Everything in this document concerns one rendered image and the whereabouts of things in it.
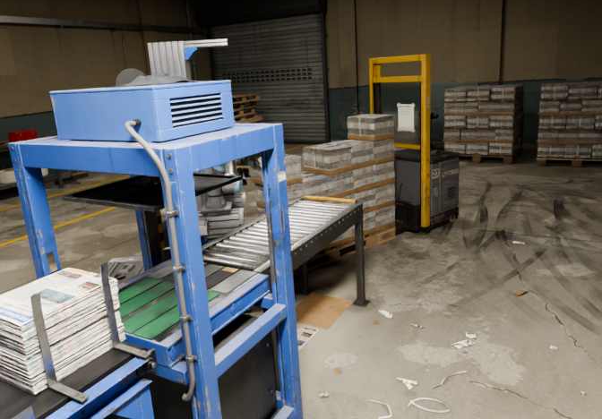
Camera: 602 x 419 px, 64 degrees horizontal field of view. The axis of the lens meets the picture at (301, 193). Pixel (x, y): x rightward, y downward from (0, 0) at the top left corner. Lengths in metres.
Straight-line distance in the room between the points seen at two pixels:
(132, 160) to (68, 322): 0.60
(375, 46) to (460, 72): 1.91
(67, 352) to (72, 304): 0.17
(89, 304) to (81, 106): 0.78
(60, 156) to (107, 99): 0.30
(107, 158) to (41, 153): 0.39
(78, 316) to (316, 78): 10.19
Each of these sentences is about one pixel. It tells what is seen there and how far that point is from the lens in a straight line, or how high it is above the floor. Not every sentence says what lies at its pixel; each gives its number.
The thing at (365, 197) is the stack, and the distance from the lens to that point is 4.74.
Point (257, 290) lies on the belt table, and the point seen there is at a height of 0.75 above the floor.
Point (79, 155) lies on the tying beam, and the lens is 2.00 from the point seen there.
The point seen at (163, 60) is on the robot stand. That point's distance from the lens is 3.72.
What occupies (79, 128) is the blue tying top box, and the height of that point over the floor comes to 1.60.
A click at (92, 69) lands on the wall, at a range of 10.99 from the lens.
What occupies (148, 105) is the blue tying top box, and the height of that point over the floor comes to 1.68.
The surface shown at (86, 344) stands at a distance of 1.96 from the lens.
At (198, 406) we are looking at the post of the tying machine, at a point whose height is 0.56.
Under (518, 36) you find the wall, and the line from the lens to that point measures 10.42.
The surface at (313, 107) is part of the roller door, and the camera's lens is 11.73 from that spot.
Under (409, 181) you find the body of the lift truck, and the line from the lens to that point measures 5.41.
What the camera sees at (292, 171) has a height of 0.94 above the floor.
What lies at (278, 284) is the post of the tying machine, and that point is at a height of 0.80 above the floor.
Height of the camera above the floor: 1.77
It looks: 14 degrees down
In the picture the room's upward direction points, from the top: 4 degrees counter-clockwise
